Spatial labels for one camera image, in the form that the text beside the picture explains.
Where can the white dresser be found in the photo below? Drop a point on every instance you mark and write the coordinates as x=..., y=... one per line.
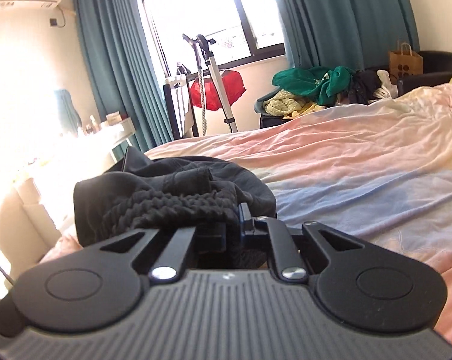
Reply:
x=37, y=216

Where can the yellow knitted garment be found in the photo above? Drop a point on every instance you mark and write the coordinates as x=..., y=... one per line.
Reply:
x=290, y=106

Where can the black drawstring pants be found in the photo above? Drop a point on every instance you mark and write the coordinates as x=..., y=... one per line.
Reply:
x=139, y=192

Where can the teal curtain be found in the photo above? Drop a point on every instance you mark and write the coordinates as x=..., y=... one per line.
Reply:
x=351, y=33
x=120, y=68

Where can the black armchair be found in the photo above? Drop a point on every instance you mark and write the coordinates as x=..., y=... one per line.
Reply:
x=437, y=70

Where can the pastel pink blue bedsheet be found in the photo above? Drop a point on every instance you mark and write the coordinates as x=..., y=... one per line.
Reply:
x=381, y=172

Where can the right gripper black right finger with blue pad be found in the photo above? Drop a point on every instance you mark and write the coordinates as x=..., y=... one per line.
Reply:
x=358, y=283

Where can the teal garment on chair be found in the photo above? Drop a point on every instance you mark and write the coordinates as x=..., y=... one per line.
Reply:
x=68, y=116

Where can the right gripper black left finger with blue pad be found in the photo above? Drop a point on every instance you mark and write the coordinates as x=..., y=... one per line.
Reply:
x=99, y=285

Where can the window with dark frame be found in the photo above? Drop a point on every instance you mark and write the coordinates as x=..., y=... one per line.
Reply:
x=241, y=31

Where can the brown paper bag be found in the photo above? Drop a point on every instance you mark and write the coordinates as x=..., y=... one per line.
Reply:
x=404, y=62

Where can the teal left curtain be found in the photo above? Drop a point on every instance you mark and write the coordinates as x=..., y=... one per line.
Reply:
x=120, y=68

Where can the green garment on pile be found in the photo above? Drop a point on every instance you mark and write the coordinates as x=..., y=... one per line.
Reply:
x=320, y=84

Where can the teal right curtain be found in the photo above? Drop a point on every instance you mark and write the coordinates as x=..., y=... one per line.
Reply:
x=351, y=33

